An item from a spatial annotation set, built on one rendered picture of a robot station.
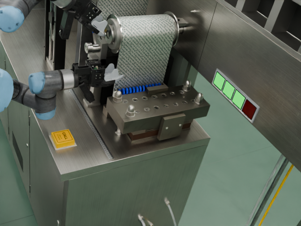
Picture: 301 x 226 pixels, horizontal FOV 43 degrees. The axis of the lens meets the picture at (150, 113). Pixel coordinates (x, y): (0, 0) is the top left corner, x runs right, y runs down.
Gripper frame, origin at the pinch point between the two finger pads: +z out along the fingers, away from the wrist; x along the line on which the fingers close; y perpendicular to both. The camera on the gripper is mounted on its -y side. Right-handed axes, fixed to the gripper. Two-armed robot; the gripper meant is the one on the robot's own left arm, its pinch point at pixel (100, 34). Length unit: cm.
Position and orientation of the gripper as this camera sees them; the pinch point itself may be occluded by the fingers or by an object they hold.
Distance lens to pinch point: 150.9
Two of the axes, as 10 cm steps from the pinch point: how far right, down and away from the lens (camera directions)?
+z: 5.5, 3.6, 7.5
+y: 6.9, -7.1, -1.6
